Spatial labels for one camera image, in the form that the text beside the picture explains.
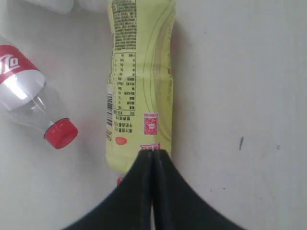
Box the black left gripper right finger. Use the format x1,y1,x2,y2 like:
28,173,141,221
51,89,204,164
151,149,243,230

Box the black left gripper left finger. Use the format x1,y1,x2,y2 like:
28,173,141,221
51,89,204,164
66,150,153,230

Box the yellow label bottle red cap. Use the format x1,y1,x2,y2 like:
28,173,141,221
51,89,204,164
106,0,176,181

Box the clear cola bottle red label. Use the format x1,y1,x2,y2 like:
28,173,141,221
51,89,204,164
0,37,78,150

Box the white fruit label bottle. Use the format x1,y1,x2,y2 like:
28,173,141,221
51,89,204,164
26,0,108,14

